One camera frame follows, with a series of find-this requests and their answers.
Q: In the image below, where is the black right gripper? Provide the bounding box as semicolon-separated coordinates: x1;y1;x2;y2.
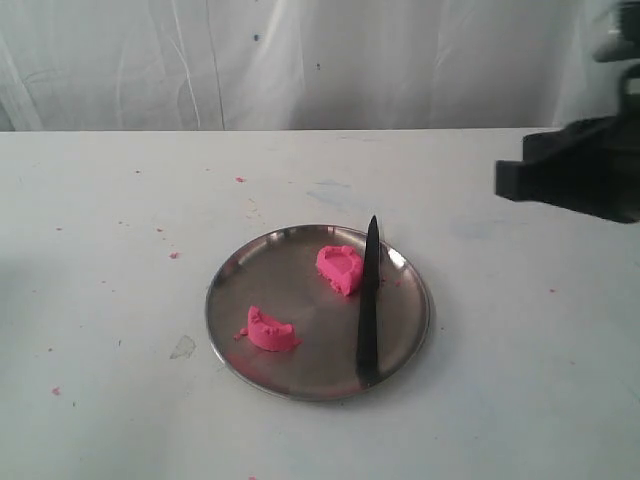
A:
494;115;639;224

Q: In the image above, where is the small pink clay crumb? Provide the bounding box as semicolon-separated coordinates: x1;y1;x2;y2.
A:
233;328;248;341

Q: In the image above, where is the pink dough half piece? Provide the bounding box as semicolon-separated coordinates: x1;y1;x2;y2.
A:
247;306;301;352

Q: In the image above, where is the white backdrop curtain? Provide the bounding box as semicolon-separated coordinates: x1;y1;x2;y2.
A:
1;1;626;131

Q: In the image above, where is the round steel plate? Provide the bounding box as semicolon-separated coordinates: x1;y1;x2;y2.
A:
205;225;432;401

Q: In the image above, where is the black knife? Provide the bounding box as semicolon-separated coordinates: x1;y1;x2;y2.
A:
356;216;380;387

